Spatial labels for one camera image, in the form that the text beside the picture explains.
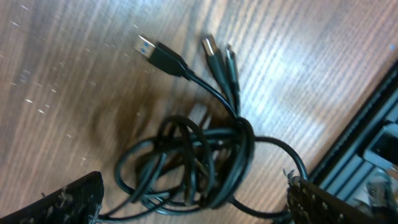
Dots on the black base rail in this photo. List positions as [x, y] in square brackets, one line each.
[366, 148]

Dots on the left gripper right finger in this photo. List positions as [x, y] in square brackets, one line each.
[309, 204]

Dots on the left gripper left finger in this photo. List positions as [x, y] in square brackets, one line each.
[77, 202]

